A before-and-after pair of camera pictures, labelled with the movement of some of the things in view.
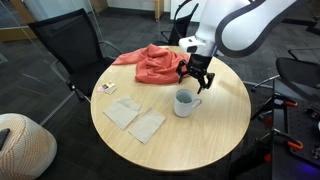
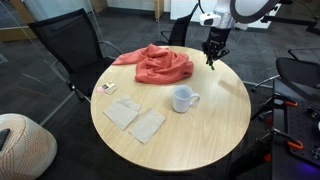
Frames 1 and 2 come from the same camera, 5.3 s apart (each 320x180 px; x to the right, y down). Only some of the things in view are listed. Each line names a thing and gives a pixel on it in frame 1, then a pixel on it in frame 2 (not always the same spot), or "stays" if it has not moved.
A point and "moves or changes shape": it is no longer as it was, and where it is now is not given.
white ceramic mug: [183, 102] moves or changes shape
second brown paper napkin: [147, 126] stays
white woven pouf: [28, 147] stays
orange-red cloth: [154, 65] stays
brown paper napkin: [123, 111] stays
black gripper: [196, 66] → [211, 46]
